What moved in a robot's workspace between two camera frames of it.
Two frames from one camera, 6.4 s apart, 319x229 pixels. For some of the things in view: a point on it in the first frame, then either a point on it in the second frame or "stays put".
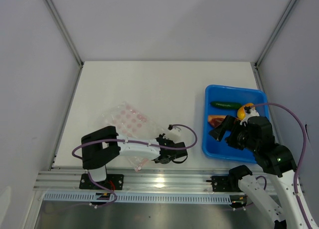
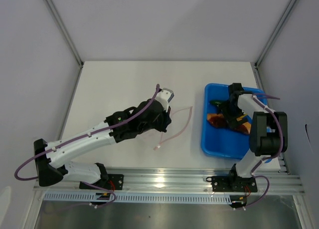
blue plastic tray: x=222 y=149 stays put
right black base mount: x=225 y=183 stays put
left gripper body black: x=168 y=140 -> x=159 y=124
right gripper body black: x=244 y=140 -> x=231 y=113
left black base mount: x=112 y=181 stays put
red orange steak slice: x=216 y=120 stays put
